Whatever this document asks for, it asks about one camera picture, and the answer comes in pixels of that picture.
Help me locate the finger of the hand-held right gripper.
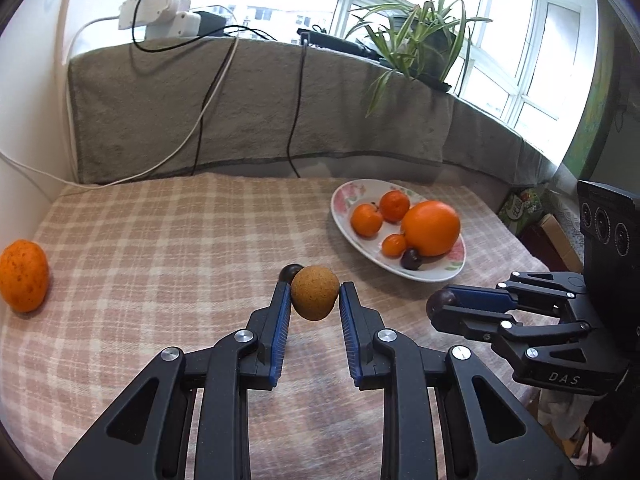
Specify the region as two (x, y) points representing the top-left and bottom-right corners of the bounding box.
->
(447, 270), (588, 318)
(427, 305), (593, 361)

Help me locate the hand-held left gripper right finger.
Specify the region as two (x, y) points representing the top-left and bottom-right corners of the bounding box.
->
(339, 282), (581, 480)

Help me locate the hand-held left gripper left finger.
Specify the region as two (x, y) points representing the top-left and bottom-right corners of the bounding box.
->
(52, 282), (293, 480)

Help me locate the brown kiwi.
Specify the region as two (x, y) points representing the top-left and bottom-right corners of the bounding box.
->
(291, 265), (339, 321)

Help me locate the large smooth orange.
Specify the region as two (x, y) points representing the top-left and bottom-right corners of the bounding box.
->
(401, 200), (461, 257)

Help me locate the mandarin with stem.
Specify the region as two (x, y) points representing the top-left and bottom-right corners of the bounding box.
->
(350, 202), (385, 238)

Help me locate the round mandarin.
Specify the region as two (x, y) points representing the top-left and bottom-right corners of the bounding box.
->
(379, 190), (412, 223)

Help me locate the floral white plate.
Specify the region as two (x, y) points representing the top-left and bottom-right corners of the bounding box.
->
(330, 179), (467, 282)

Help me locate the cardboard box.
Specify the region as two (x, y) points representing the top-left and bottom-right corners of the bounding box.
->
(520, 214), (583, 273)

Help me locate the green box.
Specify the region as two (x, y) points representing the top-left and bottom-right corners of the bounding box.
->
(497, 187), (548, 233)

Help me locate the white cloth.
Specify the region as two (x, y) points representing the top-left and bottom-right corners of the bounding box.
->
(537, 385), (593, 443)

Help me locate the checked pink blanket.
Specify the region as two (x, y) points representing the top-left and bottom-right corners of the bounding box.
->
(0, 172), (576, 480)

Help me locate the grey sill cloth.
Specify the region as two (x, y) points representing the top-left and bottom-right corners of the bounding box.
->
(67, 35), (561, 186)

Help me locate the speckled orange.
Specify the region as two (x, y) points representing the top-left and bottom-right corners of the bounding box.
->
(0, 240), (50, 313)

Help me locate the potted spider plant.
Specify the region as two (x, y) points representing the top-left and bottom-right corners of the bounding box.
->
(345, 0), (493, 118)

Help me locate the black device on sill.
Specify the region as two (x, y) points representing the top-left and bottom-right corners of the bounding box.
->
(297, 30), (381, 58)

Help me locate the black power adapter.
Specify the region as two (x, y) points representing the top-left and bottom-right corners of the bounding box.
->
(192, 9), (236, 38)

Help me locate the white power adapter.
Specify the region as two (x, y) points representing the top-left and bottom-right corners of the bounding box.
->
(150, 10), (202, 40)

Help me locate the white power strip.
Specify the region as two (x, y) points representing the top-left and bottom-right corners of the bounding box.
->
(117, 0), (191, 31)

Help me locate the straight black cable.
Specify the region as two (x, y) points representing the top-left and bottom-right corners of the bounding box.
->
(287, 32), (311, 179)

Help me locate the white window frame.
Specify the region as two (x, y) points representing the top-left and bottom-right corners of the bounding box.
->
(160, 0), (601, 156)

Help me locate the long white cable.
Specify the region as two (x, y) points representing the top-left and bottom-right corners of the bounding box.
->
(0, 40), (240, 190)

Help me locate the looped black cable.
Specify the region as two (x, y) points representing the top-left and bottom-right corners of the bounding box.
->
(131, 0), (281, 177)

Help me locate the white power strip cord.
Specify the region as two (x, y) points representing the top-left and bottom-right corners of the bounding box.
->
(62, 14), (121, 183)

